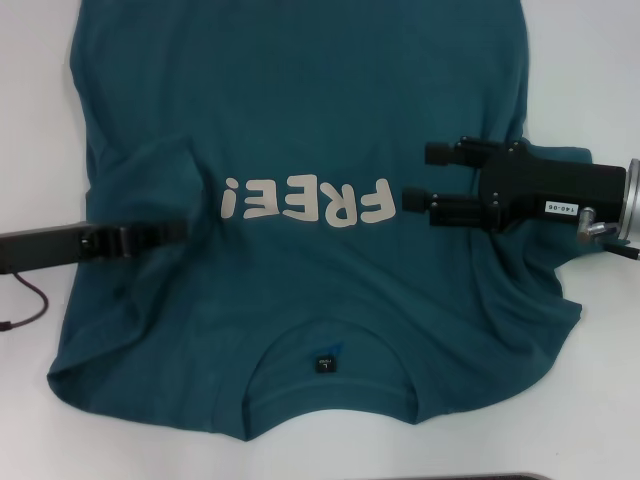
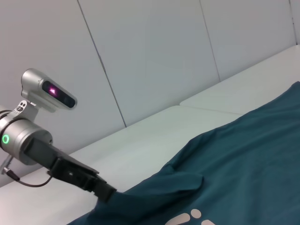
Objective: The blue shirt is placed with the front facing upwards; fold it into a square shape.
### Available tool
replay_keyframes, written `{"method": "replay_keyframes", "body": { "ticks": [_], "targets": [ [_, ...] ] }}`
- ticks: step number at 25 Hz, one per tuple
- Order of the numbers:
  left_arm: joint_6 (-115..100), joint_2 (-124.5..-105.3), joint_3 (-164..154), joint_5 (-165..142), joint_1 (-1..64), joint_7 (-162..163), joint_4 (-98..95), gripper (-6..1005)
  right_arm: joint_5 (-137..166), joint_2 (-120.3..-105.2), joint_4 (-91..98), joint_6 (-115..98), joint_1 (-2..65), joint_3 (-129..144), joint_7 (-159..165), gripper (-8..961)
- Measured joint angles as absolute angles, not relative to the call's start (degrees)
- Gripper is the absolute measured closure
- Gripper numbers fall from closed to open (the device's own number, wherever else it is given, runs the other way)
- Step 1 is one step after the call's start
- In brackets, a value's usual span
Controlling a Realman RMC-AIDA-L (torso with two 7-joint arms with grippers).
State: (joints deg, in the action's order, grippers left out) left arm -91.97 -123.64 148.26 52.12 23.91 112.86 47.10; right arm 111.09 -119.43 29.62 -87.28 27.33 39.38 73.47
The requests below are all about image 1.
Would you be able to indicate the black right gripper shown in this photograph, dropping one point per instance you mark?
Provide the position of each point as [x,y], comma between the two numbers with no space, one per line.
[550,185]

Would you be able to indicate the teal blue printed T-shirt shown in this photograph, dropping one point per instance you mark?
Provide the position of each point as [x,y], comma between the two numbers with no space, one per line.
[300,100]

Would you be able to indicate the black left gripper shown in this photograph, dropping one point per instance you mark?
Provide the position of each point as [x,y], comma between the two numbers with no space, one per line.
[45,247]

